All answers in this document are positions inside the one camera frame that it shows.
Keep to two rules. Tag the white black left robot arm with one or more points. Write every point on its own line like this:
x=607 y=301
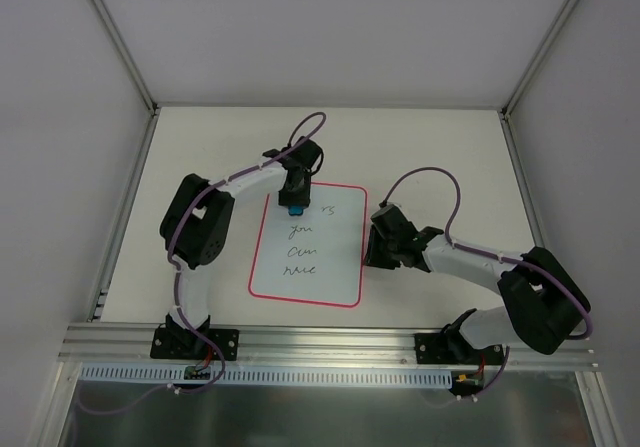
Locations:
x=195 y=229

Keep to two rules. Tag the blue whiteboard eraser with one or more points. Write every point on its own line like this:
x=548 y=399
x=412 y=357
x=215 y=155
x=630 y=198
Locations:
x=296 y=210

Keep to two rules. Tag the aluminium corner post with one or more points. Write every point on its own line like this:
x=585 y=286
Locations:
x=116 y=39
x=542 y=51

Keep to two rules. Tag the pink framed whiteboard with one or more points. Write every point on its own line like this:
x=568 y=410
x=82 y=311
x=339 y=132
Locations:
x=314 y=258

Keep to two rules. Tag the left aluminium corner post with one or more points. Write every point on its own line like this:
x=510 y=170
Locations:
x=116 y=39

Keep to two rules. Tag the white slotted cable duct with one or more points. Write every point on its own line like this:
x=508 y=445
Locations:
x=253 y=375

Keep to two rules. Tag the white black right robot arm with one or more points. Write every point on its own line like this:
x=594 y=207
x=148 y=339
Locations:
x=541 y=304

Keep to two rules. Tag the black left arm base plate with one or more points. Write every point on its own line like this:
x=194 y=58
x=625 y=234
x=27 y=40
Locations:
x=180 y=344

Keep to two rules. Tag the front aluminium mounting rail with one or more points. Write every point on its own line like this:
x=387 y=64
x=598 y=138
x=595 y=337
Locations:
x=307 y=347

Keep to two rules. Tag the right aluminium corner post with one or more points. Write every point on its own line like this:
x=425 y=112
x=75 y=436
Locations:
x=542 y=51

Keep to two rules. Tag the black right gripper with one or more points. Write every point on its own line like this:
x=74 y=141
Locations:
x=376 y=246

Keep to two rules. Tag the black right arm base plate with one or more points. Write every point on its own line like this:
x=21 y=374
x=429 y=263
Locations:
x=452 y=349

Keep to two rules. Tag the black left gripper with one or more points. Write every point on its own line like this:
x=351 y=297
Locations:
x=294 y=199

